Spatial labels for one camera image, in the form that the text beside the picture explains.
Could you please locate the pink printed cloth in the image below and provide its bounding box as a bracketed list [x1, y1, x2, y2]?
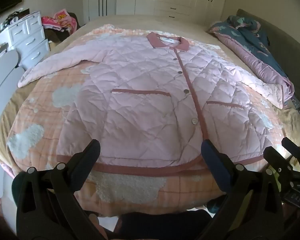
[41, 9, 78, 33]

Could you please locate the dark clothes pile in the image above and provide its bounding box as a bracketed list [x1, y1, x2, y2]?
[44, 12, 84, 49]

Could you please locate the white drawer chest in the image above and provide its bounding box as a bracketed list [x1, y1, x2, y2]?
[0, 11, 50, 69]

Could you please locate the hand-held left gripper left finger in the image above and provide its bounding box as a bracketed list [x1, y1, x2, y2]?
[12, 139, 108, 240]

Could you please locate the white door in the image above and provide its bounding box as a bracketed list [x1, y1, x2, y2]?
[87, 0, 118, 23]

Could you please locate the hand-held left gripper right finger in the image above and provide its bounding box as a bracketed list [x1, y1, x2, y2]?
[201, 139, 283, 240]

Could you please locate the pink quilted jacket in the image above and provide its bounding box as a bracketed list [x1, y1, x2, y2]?
[17, 31, 284, 174]

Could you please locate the grey headboard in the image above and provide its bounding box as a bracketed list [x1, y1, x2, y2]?
[236, 9, 300, 100]

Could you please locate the dark blue floral quilt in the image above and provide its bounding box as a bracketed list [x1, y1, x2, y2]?
[206, 15, 300, 117]

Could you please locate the white rounded board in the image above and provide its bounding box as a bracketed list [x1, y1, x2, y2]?
[0, 49, 25, 198]

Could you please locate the orange printed blanket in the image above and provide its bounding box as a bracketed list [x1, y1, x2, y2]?
[0, 24, 300, 217]

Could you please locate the beige bed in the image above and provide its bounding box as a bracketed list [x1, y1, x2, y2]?
[0, 14, 300, 218]

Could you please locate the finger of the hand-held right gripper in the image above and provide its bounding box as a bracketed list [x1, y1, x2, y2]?
[281, 137, 300, 173]
[263, 146, 292, 179]

